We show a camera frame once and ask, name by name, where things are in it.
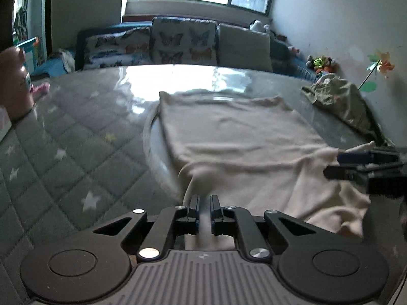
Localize small pink toy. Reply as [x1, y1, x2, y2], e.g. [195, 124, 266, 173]
[30, 82, 51, 96]

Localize paper pinwheel flower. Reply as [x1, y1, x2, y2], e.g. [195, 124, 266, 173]
[358, 49, 395, 93]

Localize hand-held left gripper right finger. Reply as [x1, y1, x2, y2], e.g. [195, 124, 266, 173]
[210, 194, 325, 263]

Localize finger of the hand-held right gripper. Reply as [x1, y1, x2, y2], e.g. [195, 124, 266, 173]
[337, 148, 400, 165]
[324, 164, 376, 181]

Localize pink drink bottle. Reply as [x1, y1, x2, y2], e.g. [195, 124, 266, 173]
[0, 46, 34, 121]

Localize large butterfly print cushion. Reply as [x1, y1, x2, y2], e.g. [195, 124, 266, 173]
[151, 17, 218, 66]

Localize plain grey cushion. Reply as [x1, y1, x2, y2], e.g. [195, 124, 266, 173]
[217, 23, 274, 72]

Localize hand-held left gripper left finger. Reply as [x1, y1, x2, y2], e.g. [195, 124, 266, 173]
[92, 194, 201, 263]

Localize colourful toy box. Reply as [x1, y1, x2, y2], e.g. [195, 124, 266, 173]
[14, 36, 40, 70]

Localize hanging clothes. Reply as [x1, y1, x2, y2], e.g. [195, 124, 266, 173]
[14, 6, 27, 35]

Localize cream knit garment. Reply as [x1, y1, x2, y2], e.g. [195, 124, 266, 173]
[158, 90, 376, 239]

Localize tissue box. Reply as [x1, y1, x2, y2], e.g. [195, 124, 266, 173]
[0, 106, 13, 140]

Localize white plush toy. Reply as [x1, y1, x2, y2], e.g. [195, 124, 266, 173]
[249, 20, 271, 34]

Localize long butterfly print cushion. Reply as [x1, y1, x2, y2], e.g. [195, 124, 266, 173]
[83, 26, 152, 70]

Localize grey crumpled blanket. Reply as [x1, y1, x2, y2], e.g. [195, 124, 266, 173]
[48, 48, 76, 72]

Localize blue sofa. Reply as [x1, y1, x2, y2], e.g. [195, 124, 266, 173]
[30, 21, 318, 81]

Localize green printed garment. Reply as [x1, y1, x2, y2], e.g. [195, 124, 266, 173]
[301, 73, 396, 147]

